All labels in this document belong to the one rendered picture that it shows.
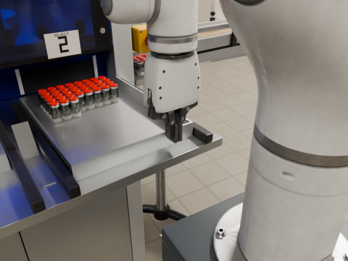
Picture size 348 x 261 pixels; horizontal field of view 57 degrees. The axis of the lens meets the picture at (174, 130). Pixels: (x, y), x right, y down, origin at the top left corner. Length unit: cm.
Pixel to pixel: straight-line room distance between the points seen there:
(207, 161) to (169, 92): 162
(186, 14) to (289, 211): 32
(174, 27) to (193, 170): 161
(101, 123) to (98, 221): 52
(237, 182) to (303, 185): 166
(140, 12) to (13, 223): 36
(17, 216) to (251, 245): 34
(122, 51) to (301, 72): 72
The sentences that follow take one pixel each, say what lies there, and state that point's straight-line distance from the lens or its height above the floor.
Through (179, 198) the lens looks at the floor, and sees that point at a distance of 185.
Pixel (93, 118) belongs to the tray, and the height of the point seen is 88.
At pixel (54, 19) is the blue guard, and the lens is 86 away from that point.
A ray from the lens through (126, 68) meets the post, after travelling 96.
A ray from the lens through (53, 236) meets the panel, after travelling 114.
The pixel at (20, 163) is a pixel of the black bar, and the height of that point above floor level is 90.
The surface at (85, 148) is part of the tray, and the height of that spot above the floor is 88.
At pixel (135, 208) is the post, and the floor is 38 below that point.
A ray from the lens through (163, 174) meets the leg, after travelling 144.
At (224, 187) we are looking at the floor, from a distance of 195.
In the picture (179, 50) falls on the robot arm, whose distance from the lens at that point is 52.
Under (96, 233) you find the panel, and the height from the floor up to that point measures 36.
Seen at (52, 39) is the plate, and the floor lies 104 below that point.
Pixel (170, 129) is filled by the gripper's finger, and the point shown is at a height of 93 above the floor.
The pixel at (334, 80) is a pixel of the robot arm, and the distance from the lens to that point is 28.
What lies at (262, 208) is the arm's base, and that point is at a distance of 39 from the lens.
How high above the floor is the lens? 123
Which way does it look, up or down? 29 degrees down
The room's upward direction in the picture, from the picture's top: straight up
